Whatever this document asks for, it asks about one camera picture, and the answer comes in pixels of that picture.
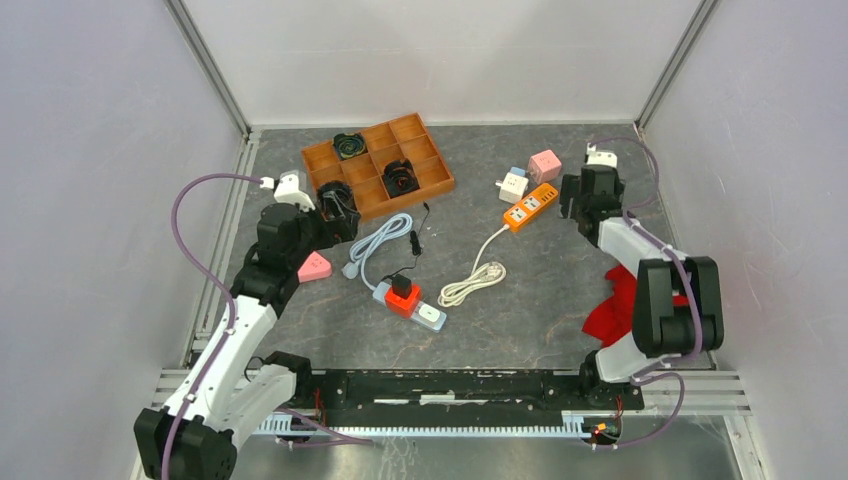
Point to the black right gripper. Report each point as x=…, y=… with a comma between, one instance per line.
x=569, y=190

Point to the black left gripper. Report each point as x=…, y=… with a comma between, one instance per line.
x=333, y=232

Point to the light blue power strip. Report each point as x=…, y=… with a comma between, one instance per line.
x=425, y=315

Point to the black power adapter plug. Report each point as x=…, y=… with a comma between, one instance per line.
x=401, y=286

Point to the red cube socket adapter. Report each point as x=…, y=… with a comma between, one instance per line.
x=403, y=306

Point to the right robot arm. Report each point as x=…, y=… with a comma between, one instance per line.
x=700, y=329

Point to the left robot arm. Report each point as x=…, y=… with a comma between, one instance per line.
x=198, y=432

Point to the rolled dark floral tie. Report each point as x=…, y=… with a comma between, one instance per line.
x=338, y=199

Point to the pink triangular power strip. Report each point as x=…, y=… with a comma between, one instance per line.
x=315, y=267

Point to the orange power strip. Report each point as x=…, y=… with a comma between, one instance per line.
x=530, y=207

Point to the pink cube socket adapter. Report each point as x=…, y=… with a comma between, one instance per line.
x=544, y=166

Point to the rolled green-patterned tie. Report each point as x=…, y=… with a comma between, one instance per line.
x=349, y=145

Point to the rolled dark orange-patterned tie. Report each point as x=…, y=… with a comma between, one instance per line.
x=399, y=178

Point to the white cube socket adapter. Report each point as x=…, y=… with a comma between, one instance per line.
x=512, y=188

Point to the wooden compartment tray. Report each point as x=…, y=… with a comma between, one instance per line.
x=405, y=137

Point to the red cloth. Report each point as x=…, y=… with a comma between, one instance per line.
x=616, y=311

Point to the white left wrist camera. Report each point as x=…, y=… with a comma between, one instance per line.
x=289, y=189

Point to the white cable tray rail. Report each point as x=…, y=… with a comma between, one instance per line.
x=567, y=426

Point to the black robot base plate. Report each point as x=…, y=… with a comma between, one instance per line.
x=444, y=397

